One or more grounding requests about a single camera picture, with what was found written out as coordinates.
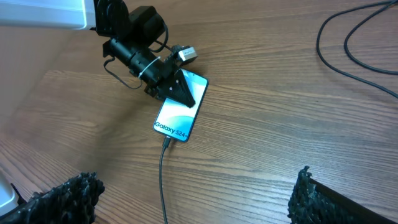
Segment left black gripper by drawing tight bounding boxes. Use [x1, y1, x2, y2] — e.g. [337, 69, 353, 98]
[143, 54, 195, 108]

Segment Galaxy smartphone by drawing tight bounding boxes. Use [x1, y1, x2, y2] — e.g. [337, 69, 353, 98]
[153, 69, 208, 142]

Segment black charging cable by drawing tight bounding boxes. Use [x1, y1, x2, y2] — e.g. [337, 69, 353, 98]
[158, 0, 398, 224]

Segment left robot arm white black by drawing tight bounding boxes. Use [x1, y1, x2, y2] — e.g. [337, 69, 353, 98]
[1, 0, 197, 108]

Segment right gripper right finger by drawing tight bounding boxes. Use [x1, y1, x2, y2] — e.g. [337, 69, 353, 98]
[287, 166, 397, 224]

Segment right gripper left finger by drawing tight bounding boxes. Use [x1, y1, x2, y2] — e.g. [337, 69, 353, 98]
[1, 172, 105, 224]

